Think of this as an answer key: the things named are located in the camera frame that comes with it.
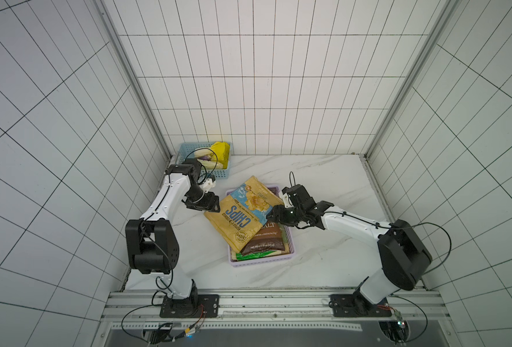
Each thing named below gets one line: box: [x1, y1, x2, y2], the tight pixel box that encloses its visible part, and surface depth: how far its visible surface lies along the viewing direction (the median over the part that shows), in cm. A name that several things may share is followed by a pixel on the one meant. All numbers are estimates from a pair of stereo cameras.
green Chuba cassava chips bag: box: [235, 249, 289, 261], surface depth 81 cm
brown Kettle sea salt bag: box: [240, 221, 285, 256], surface depth 81 cm
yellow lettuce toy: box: [209, 140, 231, 170], surface depth 112 cm
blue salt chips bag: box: [203, 174, 285, 254], surface depth 87 cm
